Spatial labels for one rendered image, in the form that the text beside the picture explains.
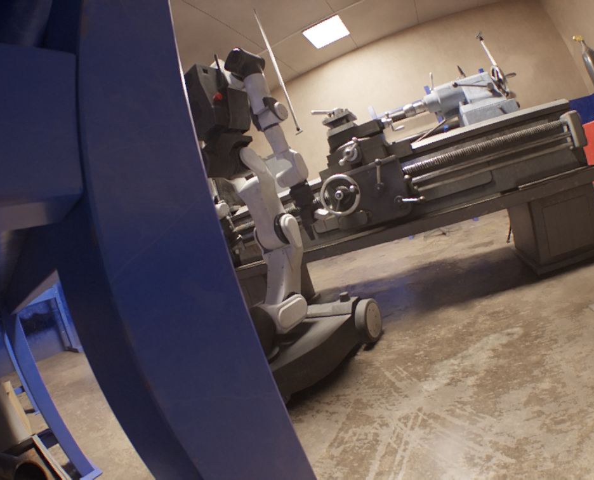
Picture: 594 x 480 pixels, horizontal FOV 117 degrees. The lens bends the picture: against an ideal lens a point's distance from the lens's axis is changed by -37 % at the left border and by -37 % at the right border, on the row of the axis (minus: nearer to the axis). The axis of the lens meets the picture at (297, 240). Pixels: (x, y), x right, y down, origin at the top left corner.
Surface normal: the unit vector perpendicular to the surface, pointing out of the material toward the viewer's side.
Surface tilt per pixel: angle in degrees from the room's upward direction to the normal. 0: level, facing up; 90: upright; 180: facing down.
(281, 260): 61
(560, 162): 90
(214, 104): 90
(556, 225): 90
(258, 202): 100
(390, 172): 90
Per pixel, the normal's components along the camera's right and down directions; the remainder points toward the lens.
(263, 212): -0.49, 0.36
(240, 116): 0.82, -0.04
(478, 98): -0.53, -0.25
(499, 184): -0.44, 0.16
